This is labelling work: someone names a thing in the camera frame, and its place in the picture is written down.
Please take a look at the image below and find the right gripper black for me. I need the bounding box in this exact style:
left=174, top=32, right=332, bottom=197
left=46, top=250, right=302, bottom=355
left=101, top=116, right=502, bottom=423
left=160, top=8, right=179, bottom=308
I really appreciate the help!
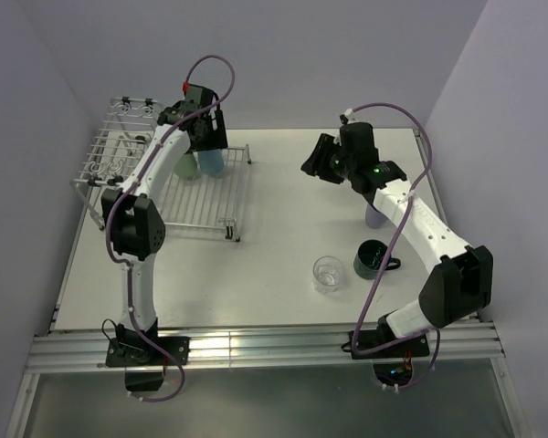
left=300, top=133, right=355, bottom=184

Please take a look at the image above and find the blue cup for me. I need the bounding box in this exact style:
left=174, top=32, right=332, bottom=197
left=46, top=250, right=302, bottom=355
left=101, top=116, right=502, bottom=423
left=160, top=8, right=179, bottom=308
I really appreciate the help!
left=197, top=149, right=225, bottom=177

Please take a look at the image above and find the light green cup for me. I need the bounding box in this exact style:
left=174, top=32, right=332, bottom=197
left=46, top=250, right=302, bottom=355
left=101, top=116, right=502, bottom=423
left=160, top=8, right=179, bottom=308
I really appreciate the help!
left=174, top=152, right=199, bottom=181

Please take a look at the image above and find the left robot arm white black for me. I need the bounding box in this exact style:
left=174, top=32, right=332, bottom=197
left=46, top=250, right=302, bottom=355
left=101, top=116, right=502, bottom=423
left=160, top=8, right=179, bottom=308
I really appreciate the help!
left=100, top=83, right=227, bottom=364

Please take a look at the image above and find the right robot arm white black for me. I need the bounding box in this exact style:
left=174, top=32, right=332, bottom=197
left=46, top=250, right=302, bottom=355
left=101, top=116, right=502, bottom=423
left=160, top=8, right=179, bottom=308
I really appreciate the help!
left=300, top=122, right=493, bottom=356

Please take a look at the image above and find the purple cup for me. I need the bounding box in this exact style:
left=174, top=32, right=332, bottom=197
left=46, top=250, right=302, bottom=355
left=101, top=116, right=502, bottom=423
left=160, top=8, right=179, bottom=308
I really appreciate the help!
left=365, top=205, right=386, bottom=229

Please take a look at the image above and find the dark green mug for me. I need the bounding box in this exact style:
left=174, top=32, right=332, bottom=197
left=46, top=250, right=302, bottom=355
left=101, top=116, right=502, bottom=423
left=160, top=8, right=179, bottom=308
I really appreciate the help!
left=353, top=240, right=388, bottom=280

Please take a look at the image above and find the clear glass cup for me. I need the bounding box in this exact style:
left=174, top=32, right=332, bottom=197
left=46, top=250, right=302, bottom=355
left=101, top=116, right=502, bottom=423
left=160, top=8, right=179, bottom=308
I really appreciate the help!
left=312, top=255, right=345, bottom=294

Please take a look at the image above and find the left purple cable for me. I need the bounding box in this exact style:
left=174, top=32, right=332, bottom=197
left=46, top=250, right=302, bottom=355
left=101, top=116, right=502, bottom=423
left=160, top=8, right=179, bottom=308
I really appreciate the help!
left=105, top=55, right=237, bottom=402

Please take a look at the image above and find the purple cable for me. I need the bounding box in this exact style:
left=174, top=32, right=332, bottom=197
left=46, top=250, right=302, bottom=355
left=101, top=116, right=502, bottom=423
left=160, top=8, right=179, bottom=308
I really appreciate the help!
left=105, top=55, right=237, bottom=402
left=350, top=103, right=441, bottom=393

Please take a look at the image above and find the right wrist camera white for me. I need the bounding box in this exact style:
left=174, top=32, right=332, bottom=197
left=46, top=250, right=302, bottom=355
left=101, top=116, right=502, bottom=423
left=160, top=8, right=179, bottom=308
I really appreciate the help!
left=339, top=109, right=360, bottom=125

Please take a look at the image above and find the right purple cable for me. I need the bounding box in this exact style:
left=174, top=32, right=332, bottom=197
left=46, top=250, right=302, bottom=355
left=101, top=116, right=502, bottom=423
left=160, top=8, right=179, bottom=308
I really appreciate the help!
left=350, top=103, right=441, bottom=393

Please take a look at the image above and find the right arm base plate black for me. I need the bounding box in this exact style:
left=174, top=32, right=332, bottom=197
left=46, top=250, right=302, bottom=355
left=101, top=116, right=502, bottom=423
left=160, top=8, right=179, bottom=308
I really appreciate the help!
left=341, top=326, right=430, bottom=360

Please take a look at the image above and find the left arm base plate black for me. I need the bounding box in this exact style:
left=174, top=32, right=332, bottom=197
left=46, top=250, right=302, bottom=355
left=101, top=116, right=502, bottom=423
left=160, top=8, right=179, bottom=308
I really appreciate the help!
left=105, top=336, right=190, bottom=368

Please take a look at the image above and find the aluminium rail frame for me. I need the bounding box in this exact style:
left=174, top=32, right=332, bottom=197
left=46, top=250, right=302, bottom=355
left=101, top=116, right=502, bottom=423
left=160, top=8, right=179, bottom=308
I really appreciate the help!
left=7, top=130, right=531, bottom=437

